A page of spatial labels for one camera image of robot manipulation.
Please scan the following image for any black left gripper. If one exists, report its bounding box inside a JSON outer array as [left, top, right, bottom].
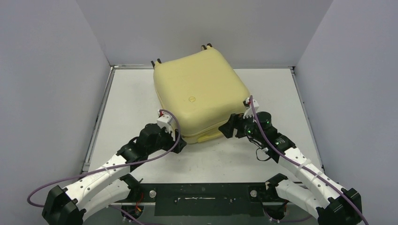
[[146, 125, 186, 155]]

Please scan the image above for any yellow suitcase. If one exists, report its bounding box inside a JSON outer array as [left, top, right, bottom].
[[151, 43, 250, 144]]

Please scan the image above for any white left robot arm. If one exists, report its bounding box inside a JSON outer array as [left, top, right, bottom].
[[42, 123, 186, 225]]

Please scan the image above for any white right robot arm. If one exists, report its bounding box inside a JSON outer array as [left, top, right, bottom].
[[219, 112, 365, 225]]

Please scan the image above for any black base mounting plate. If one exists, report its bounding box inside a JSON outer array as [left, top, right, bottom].
[[121, 182, 287, 217]]

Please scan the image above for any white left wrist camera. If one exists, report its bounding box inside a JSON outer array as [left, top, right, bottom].
[[156, 110, 175, 134]]

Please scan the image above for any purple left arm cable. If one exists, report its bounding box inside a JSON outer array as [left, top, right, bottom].
[[26, 109, 182, 225]]

